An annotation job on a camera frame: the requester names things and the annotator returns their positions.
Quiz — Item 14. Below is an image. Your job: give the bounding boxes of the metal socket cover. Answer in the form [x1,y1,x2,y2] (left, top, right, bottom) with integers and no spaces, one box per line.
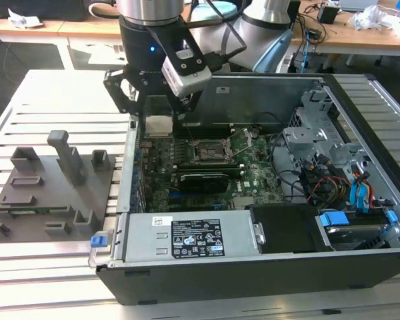
[226,128,255,159]

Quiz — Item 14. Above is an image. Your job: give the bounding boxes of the clear plastic bag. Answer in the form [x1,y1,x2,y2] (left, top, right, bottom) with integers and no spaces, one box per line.
[348,5,397,31]

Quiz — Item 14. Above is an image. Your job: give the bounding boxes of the CPU socket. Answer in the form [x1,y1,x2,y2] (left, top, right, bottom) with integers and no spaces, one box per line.
[192,137,233,167]

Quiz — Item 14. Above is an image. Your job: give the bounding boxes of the grey parts rack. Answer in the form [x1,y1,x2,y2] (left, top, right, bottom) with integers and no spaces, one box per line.
[0,129,117,243]

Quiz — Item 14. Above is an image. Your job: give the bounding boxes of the blue flat wire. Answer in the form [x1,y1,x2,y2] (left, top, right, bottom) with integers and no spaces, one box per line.
[348,171,373,214]

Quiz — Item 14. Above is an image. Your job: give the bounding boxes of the grey power supply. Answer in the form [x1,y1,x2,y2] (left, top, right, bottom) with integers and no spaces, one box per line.
[111,209,266,267]

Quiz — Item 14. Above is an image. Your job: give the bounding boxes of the blue cable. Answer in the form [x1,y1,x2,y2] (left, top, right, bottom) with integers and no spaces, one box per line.
[301,28,311,73]

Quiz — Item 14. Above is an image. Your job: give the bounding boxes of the black graphics card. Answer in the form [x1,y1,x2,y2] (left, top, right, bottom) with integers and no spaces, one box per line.
[177,171,231,195]

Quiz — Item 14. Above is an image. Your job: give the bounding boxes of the small black box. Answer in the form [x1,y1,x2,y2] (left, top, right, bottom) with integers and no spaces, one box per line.
[317,3,340,25]

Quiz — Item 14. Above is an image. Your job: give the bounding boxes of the red yellow wire bundle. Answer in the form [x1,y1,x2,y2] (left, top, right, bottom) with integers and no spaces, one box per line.
[306,175,351,205]

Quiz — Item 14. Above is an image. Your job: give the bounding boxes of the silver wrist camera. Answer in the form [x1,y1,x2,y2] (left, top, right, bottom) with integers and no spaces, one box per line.
[161,49,213,98]

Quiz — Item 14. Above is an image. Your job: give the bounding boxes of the metal drive cage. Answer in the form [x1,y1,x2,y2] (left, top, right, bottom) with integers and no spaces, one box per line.
[273,89,374,174]

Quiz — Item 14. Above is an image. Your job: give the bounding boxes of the green motherboard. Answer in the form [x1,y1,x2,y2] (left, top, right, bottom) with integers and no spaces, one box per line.
[138,128,287,214]

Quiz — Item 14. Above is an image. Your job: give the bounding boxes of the black bag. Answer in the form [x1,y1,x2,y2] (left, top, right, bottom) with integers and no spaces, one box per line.
[0,0,93,21]

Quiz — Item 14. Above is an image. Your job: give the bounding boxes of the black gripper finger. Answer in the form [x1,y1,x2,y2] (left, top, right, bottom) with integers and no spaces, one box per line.
[102,71,147,117]
[171,90,202,121]

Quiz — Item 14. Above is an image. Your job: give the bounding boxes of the black PC case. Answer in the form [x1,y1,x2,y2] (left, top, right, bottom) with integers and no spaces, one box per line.
[88,71,400,307]

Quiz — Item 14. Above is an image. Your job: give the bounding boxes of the crumpled white paper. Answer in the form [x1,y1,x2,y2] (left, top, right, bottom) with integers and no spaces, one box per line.
[7,8,45,28]

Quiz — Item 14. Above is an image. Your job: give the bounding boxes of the wooden desk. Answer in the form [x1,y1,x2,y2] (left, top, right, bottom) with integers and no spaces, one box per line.
[0,13,201,46]
[291,0,400,57]

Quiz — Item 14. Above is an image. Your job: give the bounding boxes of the hard disk in blue carrier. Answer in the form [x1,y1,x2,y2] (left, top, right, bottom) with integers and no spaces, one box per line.
[316,208,400,253]

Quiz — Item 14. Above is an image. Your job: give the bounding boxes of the silver CPU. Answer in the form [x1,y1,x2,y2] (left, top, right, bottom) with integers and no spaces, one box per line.
[144,115,173,138]

